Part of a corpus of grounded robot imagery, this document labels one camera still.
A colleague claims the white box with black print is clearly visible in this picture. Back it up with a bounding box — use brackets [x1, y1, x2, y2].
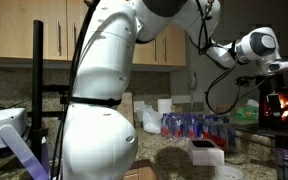
[187, 139, 226, 167]

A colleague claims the white wall outlet plate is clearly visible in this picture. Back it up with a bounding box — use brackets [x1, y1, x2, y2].
[133, 100, 146, 114]

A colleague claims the wooden cutting board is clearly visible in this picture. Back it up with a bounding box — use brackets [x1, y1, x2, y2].
[117, 92, 136, 128]

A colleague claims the pale purple curved bar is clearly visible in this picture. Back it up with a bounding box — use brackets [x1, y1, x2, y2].
[0, 124, 51, 180]

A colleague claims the white rounded device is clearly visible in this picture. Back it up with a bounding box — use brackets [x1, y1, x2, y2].
[0, 107, 31, 158]

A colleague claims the black strap around arm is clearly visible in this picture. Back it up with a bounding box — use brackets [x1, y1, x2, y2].
[68, 95, 122, 108]

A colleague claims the metal cabinet door handle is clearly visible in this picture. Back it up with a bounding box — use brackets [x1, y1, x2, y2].
[56, 20, 62, 57]
[162, 33, 168, 63]
[152, 37, 158, 63]
[72, 22, 77, 48]

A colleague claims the wooden wall cabinet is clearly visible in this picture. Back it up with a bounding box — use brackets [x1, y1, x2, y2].
[0, 0, 187, 68]

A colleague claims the white wall phone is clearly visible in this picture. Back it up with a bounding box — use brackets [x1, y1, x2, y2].
[188, 71, 199, 91]

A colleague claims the black bottle with purple label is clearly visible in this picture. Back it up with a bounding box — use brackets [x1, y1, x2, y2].
[274, 134, 288, 180]

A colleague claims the thick black robot hose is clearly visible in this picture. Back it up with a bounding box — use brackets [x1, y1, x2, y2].
[49, 0, 100, 180]

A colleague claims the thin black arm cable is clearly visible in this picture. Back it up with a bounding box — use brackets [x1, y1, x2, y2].
[195, 0, 272, 116]

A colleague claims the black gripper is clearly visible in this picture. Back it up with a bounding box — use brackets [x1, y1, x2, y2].
[255, 73, 285, 118]

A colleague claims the white paper towel roll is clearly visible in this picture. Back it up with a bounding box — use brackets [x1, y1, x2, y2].
[157, 97, 174, 117]

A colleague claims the white plastic bag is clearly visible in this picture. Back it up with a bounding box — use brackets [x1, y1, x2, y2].
[141, 105, 164, 135]

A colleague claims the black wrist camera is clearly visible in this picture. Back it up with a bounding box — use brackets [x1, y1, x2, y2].
[234, 75, 252, 88]

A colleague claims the black pole stand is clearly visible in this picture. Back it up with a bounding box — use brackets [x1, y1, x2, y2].
[26, 19, 68, 164]

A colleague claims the wrapped Fiji water bottle pack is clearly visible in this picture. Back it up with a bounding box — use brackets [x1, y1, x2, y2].
[159, 112, 212, 141]

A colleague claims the black remote-like object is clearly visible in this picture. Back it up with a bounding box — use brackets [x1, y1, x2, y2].
[191, 139, 216, 149]

